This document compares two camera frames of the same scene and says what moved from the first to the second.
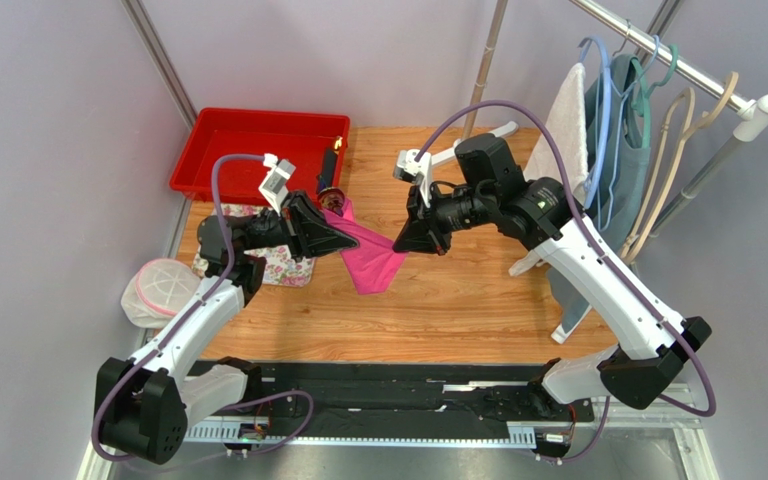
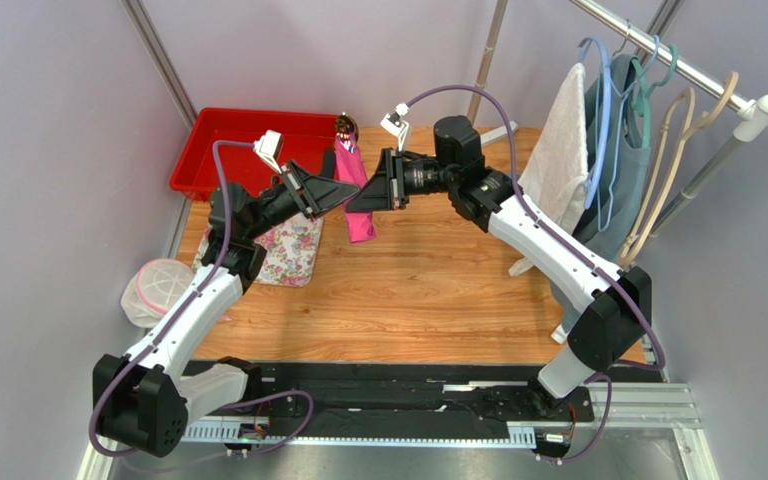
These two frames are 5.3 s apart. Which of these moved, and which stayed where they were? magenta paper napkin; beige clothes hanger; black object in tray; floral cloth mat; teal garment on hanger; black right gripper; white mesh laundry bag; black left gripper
Moved: black right gripper; black left gripper; magenta paper napkin
Stayed: teal garment on hanger; black object in tray; floral cloth mat; beige clothes hanger; white mesh laundry bag
